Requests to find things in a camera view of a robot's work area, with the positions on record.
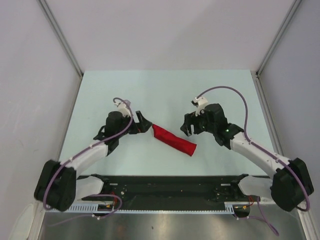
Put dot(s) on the left aluminium frame post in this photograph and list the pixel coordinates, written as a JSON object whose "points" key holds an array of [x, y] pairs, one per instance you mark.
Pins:
{"points": [[55, 26]]}

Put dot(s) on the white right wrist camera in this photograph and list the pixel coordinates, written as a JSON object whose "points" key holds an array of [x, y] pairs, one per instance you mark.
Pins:
{"points": [[200, 103]]}

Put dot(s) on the aluminium frame post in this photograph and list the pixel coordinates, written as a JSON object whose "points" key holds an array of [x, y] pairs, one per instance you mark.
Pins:
{"points": [[294, 8], [55, 26]]}

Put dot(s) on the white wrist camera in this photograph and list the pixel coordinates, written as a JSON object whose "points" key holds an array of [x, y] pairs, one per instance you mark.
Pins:
{"points": [[200, 103], [124, 108]]}

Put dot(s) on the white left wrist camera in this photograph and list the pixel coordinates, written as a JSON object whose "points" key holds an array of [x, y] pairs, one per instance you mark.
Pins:
{"points": [[124, 108]]}

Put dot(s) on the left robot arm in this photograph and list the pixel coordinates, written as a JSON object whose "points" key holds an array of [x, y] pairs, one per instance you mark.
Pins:
{"points": [[70, 170]]}

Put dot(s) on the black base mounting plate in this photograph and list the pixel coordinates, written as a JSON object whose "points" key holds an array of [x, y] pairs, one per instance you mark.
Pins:
{"points": [[169, 192]]}

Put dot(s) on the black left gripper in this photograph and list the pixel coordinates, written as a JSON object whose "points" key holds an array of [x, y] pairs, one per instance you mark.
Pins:
{"points": [[141, 126]]}

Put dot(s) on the red cloth napkin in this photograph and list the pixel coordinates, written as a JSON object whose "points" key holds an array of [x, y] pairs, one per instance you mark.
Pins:
{"points": [[174, 141]]}

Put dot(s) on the right aluminium frame post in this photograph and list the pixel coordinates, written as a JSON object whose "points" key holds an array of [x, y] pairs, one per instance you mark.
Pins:
{"points": [[294, 8]]}

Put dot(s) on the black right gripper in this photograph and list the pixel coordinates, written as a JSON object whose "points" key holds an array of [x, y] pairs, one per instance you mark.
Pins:
{"points": [[190, 118]]}

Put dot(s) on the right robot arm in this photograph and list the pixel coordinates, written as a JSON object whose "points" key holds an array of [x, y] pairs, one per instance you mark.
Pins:
{"points": [[288, 182]]}

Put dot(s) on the white slotted cable duct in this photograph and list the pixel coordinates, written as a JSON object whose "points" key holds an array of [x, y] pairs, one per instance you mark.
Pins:
{"points": [[96, 208]]}

